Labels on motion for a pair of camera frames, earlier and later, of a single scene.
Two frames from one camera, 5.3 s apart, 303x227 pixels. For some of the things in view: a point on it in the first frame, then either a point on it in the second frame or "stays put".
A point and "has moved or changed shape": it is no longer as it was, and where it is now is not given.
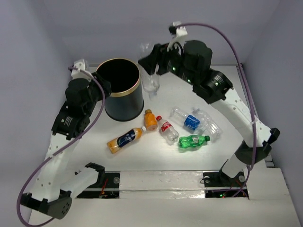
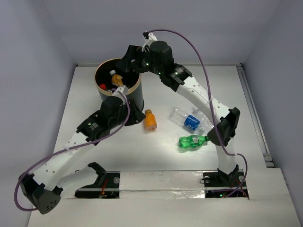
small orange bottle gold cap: (150, 120) stays put
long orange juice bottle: (124, 139) -> (116, 79)
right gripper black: (159, 54) -> (133, 52)
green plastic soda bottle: (193, 141) stays put
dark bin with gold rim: (125, 102) stays put
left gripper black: (102, 84) -> (133, 113)
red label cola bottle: (167, 131) has moved or changed shape
